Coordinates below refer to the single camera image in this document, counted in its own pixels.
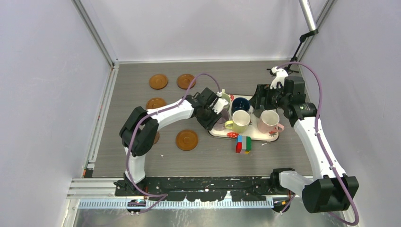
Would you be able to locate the cream tray with black rim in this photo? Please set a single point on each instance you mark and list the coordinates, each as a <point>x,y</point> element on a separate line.
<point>251,131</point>

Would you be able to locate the multicolour toy brick block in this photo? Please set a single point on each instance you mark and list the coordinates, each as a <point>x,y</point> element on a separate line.
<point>243,145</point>

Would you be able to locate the aluminium front rail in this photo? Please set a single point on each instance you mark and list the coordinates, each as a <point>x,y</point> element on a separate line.
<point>99,193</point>

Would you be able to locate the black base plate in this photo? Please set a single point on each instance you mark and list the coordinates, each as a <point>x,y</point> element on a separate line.
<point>216,188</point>

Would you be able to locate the dark brown wooden coaster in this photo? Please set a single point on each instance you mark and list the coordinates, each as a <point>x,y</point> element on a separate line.
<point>156,139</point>

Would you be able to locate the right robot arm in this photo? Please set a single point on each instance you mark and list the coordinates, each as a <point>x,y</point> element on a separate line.
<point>316,156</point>

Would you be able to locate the black camera tripod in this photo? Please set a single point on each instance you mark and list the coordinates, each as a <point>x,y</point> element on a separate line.
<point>302,39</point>

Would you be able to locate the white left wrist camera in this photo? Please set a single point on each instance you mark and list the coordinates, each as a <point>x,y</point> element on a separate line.
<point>219,105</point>

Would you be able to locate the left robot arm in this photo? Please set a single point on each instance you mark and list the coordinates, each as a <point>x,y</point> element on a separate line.
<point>140,129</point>

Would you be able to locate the dark green mug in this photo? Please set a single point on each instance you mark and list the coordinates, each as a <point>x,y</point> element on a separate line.
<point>257,112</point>

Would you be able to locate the silver pole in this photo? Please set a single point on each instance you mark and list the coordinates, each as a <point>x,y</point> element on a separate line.
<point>308,14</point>

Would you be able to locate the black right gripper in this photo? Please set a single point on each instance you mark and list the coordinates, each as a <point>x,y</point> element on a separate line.
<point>262,90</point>

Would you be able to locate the dark blue mug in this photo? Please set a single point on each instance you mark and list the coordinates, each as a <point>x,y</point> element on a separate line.
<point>240,103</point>

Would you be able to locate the light green mug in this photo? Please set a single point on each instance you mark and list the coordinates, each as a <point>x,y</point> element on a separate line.
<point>226,97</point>

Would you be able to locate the cream mug yellow handle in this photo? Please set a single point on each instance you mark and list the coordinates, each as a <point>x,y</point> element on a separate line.
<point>240,121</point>

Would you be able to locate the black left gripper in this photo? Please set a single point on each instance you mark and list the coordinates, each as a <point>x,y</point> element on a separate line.
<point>210,124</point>

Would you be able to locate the pink mug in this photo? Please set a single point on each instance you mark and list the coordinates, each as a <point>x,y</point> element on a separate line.
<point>269,122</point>

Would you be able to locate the lilac mug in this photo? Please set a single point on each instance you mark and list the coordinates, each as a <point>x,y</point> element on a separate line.
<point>220,124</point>

